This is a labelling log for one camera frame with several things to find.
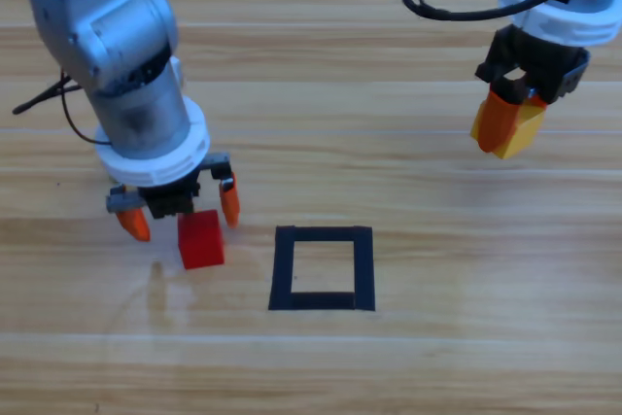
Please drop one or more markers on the black tape square outline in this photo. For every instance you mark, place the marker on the black tape square outline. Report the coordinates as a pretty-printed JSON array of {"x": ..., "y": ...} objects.
[{"x": 282, "y": 264}]

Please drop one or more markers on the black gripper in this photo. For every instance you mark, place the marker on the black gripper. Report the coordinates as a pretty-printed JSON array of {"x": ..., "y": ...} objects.
[
  {"x": 170, "y": 196},
  {"x": 544, "y": 65}
]

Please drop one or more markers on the red wooden block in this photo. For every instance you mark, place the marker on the red wooden block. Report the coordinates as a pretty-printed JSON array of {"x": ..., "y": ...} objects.
[{"x": 201, "y": 245}]

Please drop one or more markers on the yellow wooden block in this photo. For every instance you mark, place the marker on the yellow wooden block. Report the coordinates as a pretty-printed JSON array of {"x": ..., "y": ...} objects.
[{"x": 525, "y": 130}]

